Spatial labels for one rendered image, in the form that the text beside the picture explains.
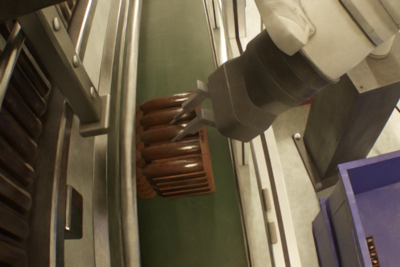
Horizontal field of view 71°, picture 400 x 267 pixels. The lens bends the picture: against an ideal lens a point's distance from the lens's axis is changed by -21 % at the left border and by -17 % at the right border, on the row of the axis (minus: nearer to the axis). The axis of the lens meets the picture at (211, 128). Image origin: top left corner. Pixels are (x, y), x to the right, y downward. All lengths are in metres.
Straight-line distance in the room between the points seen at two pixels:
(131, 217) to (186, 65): 0.32
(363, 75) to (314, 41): 0.49
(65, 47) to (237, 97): 0.16
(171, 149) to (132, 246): 0.15
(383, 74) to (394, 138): 0.64
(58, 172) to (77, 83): 0.07
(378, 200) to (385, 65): 0.39
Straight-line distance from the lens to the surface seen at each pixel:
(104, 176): 0.41
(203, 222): 0.40
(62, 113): 0.28
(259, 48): 0.28
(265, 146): 0.54
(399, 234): 0.97
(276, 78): 0.28
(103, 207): 0.40
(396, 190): 1.01
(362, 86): 0.71
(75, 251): 0.50
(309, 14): 0.26
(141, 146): 0.39
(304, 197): 1.15
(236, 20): 0.68
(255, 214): 1.12
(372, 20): 0.26
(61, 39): 0.24
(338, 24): 0.26
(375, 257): 0.92
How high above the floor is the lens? 1.07
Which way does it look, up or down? 57 degrees down
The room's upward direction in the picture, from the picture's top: 10 degrees counter-clockwise
